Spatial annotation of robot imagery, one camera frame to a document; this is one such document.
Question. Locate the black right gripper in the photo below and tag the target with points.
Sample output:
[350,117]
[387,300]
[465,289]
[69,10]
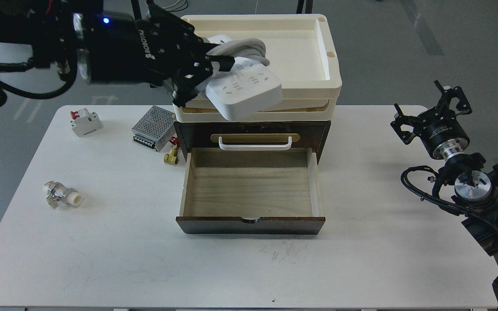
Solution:
[441,131]

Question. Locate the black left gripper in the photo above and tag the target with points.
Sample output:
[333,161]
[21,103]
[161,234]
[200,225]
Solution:
[113,47]

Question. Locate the white power strip with cable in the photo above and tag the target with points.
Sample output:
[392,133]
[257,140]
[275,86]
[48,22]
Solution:
[249,86]

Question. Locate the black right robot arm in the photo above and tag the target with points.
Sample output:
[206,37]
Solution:
[460,187]

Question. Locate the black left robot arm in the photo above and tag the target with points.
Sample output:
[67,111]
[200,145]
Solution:
[39,35]

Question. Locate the metal mesh power supply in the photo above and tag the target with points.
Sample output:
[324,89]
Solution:
[155,128]

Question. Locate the cream plastic tray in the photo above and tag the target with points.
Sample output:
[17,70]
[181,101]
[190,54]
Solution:
[302,54]

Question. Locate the open wooden drawer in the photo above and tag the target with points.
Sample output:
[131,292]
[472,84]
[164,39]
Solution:
[251,192]

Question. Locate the metal and white pipe fitting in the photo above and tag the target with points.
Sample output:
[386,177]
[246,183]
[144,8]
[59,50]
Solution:
[58,193]

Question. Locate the brass valve red handle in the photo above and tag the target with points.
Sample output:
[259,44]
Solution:
[171,158]

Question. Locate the white drawer handle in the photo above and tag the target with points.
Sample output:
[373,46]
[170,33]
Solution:
[255,147]

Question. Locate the white circuit breaker red switch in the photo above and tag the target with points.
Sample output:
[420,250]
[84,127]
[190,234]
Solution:
[84,122]

